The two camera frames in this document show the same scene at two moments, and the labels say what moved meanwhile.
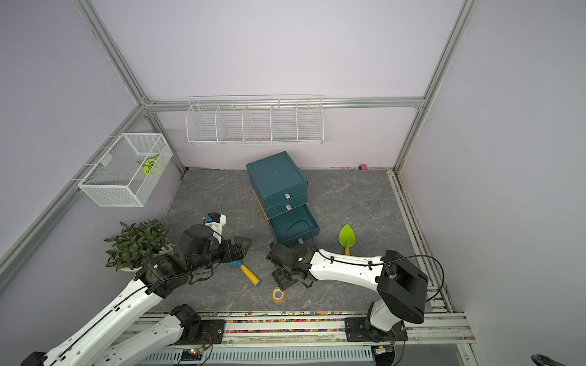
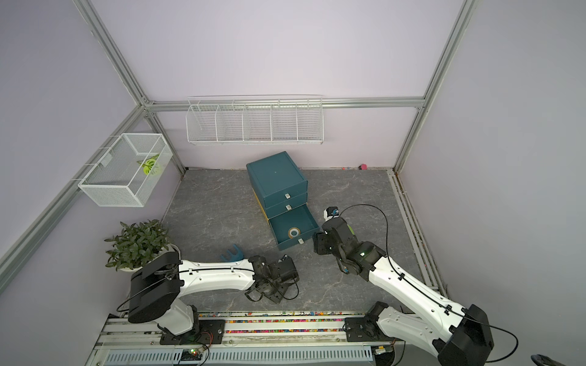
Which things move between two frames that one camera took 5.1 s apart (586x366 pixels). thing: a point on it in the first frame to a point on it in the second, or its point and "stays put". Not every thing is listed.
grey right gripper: (279, 280) to (319, 239)
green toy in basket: (148, 163) stays put
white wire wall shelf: (256, 120) stays put
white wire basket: (117, 180) stays put
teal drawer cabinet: (281, 190) stays put
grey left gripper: (239, 254) to (278, 296)
